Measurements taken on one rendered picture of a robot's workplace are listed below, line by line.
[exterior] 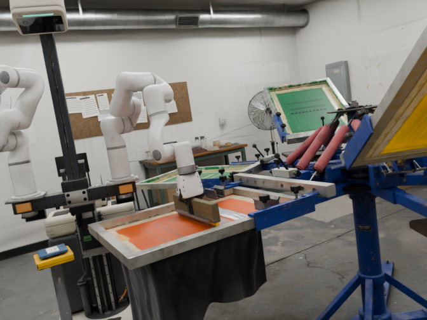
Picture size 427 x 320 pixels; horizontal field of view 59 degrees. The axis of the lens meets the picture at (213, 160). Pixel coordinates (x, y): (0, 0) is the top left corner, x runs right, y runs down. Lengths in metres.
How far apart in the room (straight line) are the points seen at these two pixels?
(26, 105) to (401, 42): 5.08
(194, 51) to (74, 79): 1.85
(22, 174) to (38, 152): 3.33
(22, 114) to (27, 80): 0.15
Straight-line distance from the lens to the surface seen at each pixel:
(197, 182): 1.59
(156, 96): 1.62
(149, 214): 1.81
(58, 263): 1.54
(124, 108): 1.81
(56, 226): 2.49
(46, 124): 5.25
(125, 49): 5.62
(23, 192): 1.92
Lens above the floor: 1.39
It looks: 7 degrees down
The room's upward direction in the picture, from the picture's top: 8 degrees counter-clockwise
